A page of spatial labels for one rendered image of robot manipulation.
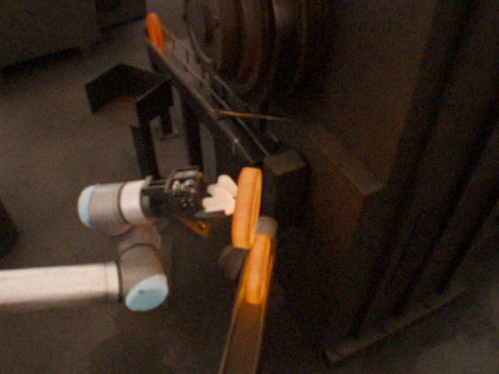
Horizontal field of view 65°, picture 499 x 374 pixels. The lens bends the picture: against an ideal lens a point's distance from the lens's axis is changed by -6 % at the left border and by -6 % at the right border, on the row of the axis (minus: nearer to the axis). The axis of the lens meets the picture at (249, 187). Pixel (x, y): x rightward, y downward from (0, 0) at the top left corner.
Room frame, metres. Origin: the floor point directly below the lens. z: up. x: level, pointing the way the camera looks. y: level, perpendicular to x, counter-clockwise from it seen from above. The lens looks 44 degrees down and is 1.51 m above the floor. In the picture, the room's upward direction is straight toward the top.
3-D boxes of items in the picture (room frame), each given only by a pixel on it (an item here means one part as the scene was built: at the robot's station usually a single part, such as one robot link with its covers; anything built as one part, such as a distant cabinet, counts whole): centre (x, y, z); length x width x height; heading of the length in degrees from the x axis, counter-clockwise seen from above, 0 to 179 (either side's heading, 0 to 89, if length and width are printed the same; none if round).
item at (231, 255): (0.68, -0.01, 0.27); 0.22 x 0.13 x 0.53; 25
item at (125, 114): (1.39, 0.46, 0.36); 0.26 x 0.20 x 0.72; 60
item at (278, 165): (0.83, -0.10, 0.68); 0.11 x 0.08 x 0.24; 115
